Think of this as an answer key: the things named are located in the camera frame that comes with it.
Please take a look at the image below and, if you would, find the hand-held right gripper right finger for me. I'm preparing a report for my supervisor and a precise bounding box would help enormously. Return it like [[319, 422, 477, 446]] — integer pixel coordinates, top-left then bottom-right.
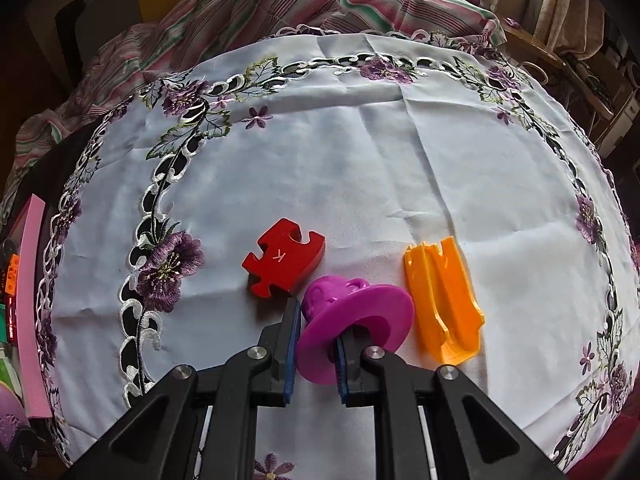
[[334, 325, 571, 480]]

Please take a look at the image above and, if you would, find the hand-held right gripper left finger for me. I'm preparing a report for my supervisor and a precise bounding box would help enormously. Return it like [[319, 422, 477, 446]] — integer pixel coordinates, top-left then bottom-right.
[[62, 299, 303, 480]]

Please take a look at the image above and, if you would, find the magenta plastic funnel toy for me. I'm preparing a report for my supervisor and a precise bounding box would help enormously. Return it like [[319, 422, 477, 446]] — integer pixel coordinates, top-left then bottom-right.
[[296, 274, 416, 387]]

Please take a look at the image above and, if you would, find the pink storage box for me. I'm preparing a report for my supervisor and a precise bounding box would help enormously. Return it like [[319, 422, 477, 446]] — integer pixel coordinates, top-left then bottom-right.
[[17, 194, 53, 418]]

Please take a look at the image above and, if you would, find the pink embossed oval toy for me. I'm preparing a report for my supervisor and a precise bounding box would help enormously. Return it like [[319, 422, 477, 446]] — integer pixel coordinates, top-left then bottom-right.
[[0, 385, 31, 446]]

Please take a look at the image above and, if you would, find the red wooden puzzle piece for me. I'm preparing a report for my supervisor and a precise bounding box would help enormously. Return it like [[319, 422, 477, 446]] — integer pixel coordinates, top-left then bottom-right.
[[242, 218, 327, 298]]

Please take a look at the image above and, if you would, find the orange plastic scoop toy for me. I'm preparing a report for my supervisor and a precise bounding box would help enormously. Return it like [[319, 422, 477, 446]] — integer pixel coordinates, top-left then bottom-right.
[[403, 236, 486, 365]]

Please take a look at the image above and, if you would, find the white embroidered floral tablecloth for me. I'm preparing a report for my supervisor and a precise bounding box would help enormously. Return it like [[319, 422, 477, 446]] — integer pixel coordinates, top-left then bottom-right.
[[30, 27, 640, 480]]

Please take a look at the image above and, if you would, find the small orange building block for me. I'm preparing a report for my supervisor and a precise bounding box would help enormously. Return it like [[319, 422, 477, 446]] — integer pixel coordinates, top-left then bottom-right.
[[5, 255, 24, 293]]

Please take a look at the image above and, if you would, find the pink green striped blanket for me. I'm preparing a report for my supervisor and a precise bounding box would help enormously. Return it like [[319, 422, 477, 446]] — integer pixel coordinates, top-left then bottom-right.
[[0, 0, 506, 211]]

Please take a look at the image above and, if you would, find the wooden desk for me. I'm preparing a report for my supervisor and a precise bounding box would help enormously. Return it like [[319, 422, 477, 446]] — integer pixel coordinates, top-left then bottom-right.
[[500, 17, 566, 68]]

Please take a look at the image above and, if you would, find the black padded panel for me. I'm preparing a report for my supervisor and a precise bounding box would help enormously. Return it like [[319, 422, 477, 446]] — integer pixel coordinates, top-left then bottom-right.
[[55, 0, 88, 81]]

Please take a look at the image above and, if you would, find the beige patterned curtain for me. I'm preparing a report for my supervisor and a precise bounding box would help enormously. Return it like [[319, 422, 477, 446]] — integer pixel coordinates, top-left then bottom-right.
[[520, 0, 606, 56]]

